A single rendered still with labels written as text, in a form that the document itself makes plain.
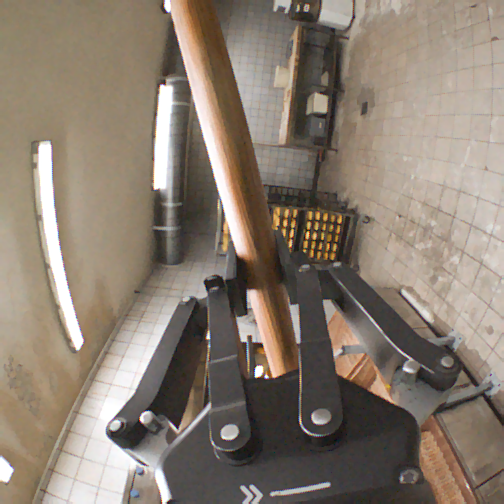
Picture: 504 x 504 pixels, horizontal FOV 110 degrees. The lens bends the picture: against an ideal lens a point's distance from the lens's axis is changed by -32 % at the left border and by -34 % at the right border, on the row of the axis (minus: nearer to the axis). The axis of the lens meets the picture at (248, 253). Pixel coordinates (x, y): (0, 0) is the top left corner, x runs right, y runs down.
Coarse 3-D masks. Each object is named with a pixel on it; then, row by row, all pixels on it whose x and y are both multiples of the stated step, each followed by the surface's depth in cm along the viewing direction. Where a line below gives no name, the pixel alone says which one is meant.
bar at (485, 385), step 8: (448, 336) 147; (456, 336) 138; (360, 344) 136; (440, 344) 138; (448, 344) 145; (456, 344) 137; (344, 352) 132; (352, 352) 133; (360, 352) 133; (488, 376) 101; (496, 376) 95; (488, 384) 96; (496, 384) 93; (464, 392) 95; (472, 392) 94; (480, 392) 94; (488, 392) 97; (496, 392) 91; (448, 400) 92; (456, 400) 92
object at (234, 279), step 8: (232, 240) 22; (232, 248) 20; (232, 256) 19; (232, 264) 18; (232, 272) 17; (240, 272) 19; (232, 280) 16; (240, 280) 18; (232, 288) 16; (240, 288) 17; (232, 296) 16; (240, 296) 16; (240, 304) 17; (240, 312) 17
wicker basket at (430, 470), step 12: (420, 444) 81; (432, 444) 80; (420, 456) 75; (432, 456) 78; (432, 468) 67; (444, 468) 66; (432, 480) 62; (444, 480) 63; (444, 492) 54; (456, 492) 52
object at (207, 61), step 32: (192, 0) 11; (192, 32) 12; (192, 64) 13; (224, 64) 13; (224, 96) 14; (224, 128) 15; (224, 160) 15; (256, 160) 17; (224, 192) 17; (256, 192) 17; (256, 224) 17; (256, 256) 18; (256, 288) 19; (256, 320) 21; (288, 320) 21; (288, 352) 22
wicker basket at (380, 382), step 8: (368, 360) 141; (360, 368) 144; (368, 368) 144; (376, 368) 131; (360, 376) 147; (368, 376) 148; (376, 376) 148; (360, 384) 151; (368, 384) 152; (376, 384) 146; (384, 384) 119; (376, 392) 144; (384, 392) 135; (392, 400) 108; (424, 424) 92
